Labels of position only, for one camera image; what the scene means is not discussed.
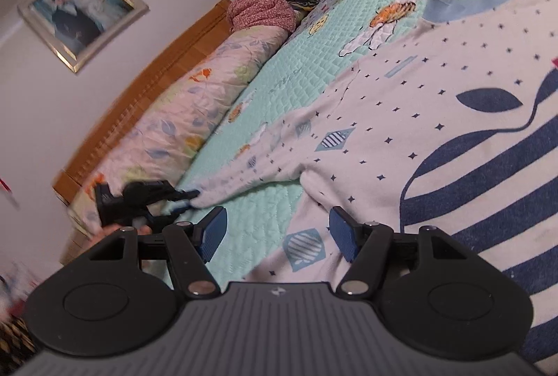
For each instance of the floral pillow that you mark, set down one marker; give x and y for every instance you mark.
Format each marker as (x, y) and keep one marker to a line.
(174, 119)

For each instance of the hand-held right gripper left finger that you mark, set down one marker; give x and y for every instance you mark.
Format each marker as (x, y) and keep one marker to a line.
(213, 236)

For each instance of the person's left hand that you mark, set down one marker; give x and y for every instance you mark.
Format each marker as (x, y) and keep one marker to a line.
(113, 231)

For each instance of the dark patterned cloth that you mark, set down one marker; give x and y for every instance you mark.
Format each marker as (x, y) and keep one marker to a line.
(303, 2)

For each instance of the framed wedding photo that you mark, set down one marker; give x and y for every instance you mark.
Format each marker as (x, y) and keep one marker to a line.
(83, 16)

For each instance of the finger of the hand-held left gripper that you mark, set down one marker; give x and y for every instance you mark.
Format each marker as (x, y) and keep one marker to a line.
(157, 192)
(168, 213)

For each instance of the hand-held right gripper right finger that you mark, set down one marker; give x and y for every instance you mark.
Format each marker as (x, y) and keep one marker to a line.
(342, 236)

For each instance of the wooden headboard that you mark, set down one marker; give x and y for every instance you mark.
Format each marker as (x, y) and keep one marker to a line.
(144, 101)

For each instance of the mint bee print bedspread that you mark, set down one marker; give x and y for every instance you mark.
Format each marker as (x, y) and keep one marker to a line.
(305, 66)

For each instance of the white star print shirt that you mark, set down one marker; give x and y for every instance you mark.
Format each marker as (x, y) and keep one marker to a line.
(414, 119)

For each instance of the floor clutter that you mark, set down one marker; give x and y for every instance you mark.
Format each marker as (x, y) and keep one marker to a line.
(15, 323)

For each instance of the pink knitted blanket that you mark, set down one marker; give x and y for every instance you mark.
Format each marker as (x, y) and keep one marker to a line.
(266, 10)

